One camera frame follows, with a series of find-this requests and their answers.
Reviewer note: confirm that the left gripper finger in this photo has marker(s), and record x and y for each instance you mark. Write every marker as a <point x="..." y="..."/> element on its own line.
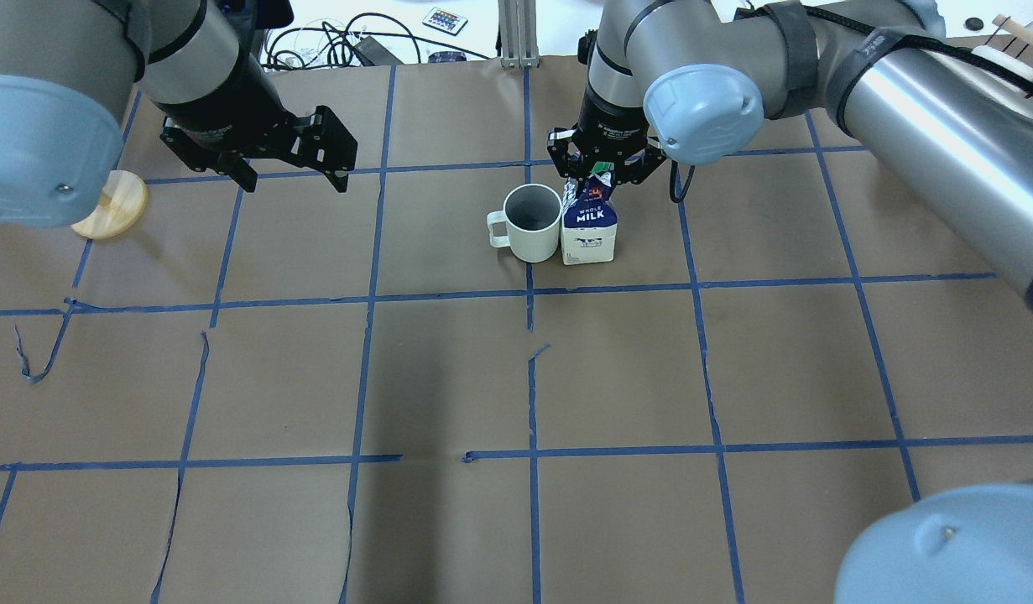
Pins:
<point x="230" y="163"/>
<point x="324" y="144"/>

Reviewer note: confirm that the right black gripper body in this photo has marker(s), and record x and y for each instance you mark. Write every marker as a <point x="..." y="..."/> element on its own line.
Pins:
<point x="610" y="126"/>

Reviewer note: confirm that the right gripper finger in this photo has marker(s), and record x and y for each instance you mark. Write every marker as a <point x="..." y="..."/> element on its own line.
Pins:
<point x="636" y="169"/>
<point x="565" y="154"/>

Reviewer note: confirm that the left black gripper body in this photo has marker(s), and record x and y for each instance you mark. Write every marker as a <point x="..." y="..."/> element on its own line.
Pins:
<point x="222" y="107"/>

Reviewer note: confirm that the blue white milk carton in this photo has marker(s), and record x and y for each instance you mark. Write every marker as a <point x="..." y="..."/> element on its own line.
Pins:
<point x="589" y="222"/>

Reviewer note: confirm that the white ceramic mug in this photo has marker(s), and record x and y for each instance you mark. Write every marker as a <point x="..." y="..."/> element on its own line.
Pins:
<point x="528" y="223"/>

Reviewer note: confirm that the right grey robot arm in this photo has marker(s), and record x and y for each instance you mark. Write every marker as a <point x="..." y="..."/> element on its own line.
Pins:
<point x="667" y="80"/>

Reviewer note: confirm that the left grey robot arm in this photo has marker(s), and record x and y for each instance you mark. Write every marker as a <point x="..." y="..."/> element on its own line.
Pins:
<point x="66" y="72"/>

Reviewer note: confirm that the black metal cup rack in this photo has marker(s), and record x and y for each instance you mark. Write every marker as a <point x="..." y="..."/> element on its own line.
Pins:
<point x="1007" y="45"/>

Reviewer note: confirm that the wooden mug tree stand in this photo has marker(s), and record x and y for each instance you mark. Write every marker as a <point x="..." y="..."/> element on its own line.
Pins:
<point x="122" y="203"/>

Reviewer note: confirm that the black power adapter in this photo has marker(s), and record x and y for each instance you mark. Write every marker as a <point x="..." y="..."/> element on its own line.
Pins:
<point x="369" y="52"/>

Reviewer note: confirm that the small remote control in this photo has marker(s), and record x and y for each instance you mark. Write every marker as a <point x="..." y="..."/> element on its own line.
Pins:
<point x="445" y="21"/>

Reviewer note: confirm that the aluminium frame post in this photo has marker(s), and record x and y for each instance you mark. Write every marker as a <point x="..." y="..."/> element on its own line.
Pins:
<point x="518" y="29"/>

